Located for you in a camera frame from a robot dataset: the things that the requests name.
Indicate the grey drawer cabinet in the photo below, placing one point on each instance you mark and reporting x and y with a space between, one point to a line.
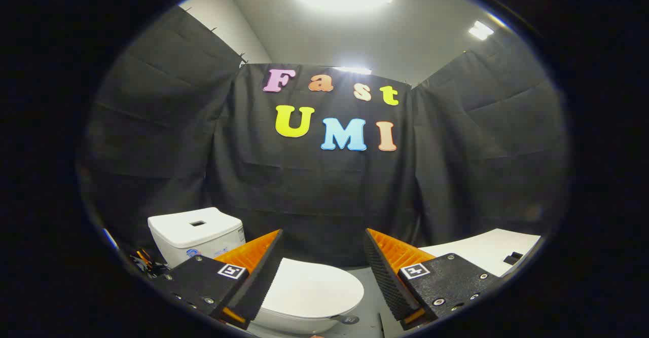
487 252

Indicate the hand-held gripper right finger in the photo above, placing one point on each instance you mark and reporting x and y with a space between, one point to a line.
388 285

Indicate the small black box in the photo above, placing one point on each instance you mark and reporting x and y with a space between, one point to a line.
513 258

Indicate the white toilet tank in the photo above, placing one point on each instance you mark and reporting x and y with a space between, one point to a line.
192 236

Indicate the black backdrop cloth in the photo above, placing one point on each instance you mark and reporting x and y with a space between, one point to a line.
304 191

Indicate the white toilet bowl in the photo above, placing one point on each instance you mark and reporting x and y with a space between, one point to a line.
294 324

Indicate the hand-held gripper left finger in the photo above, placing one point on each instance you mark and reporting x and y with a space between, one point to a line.
256 287

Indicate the white toilet lid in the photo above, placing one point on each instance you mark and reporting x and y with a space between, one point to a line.
314 287

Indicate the small ceiling light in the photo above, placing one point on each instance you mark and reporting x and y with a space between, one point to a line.
480 30
352 70

